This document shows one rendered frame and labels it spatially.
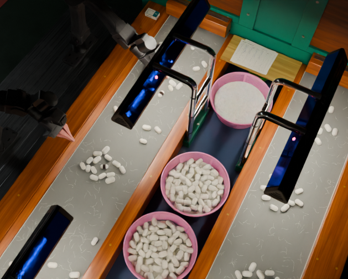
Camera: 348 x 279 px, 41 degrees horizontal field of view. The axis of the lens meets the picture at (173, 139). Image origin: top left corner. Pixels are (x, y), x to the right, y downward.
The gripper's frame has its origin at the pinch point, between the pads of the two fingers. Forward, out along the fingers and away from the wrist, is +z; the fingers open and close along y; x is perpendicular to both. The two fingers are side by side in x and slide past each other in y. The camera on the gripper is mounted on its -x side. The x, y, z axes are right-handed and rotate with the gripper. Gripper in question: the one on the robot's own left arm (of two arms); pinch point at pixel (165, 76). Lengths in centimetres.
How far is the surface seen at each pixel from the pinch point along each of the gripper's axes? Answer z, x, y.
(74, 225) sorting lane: 2, 2, -73
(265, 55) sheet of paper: 25.0, -23.1, 30.0
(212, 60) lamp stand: -3.8, -38.1, -6.0
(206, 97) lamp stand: 11.2, -20.4, -6.6
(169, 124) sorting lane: 10.5, -5.6, -19.3
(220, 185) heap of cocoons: 33, -25, -34
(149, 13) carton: -18.5, 12.5, 26.6
